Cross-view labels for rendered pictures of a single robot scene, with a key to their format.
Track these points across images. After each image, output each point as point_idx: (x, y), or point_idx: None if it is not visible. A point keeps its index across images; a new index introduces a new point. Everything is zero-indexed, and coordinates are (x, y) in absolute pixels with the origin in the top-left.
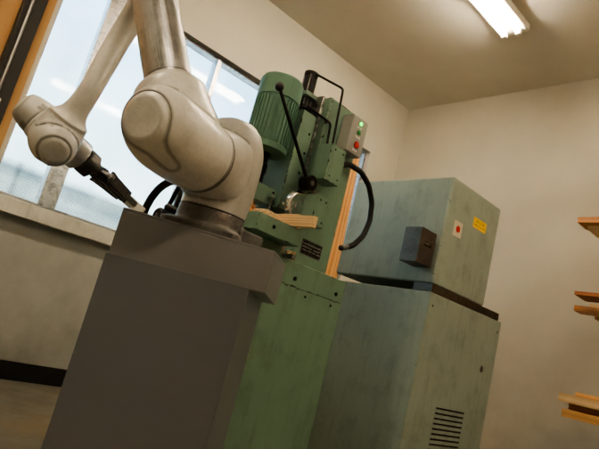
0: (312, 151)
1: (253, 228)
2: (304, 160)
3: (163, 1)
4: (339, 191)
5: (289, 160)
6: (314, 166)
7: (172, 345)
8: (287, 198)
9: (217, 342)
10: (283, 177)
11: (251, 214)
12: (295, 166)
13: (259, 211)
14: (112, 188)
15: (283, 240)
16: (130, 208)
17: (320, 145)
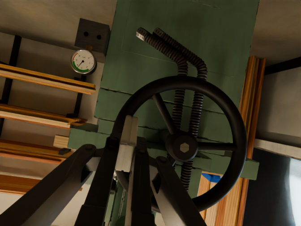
0: (117, 216)
1: (75, 128)
2: (120, 209)
3: None
4: (117, 180)
5: (122, 211)
6: (111, 202)
7: None
8: (115, 173)
9: None
10: (126, 195)
11: (80, 145)
12: (122, 205)
13: (67, 147)
14: (88, 190)
15: (85, 124)
16: (124, 128)
17: (106, 220)
